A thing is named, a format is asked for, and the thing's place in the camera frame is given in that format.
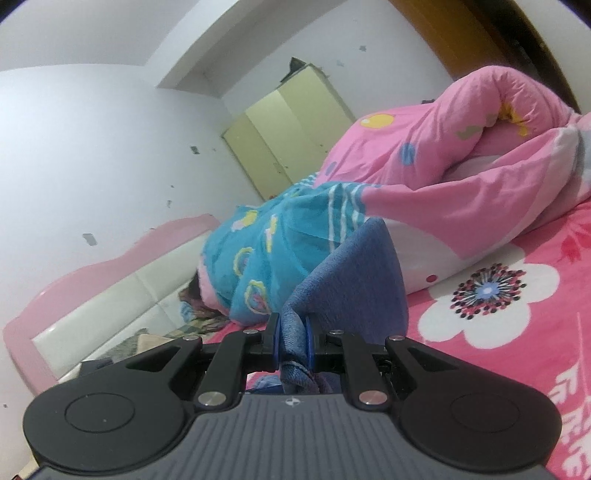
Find green checked pillow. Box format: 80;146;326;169
175;318;229;337

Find blue and pink floral quilt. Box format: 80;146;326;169
198;65;591;324

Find blue jeans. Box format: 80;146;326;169
252;218;409;395

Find sleeping person head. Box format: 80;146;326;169
178;277;218;319

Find pink and white headboard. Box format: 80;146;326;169
2;215;222;398

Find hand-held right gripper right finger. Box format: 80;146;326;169
305;316;446;411

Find pink floral bed blanket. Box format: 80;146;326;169
222;198;591;480

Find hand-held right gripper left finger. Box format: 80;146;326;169
124;313;282;411

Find pale yellow wardrobe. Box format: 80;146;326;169
222;65;356;201

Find wooden door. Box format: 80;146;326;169
388;0;583;114

